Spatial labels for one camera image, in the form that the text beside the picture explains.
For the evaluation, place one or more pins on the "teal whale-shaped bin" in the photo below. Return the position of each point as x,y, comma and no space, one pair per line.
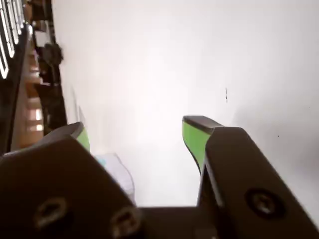
117,171

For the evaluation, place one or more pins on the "white ceiling light panel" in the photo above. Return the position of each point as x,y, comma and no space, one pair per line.
3,62
11,25

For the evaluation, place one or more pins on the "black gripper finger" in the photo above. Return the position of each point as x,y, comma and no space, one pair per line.
49,179
244,174

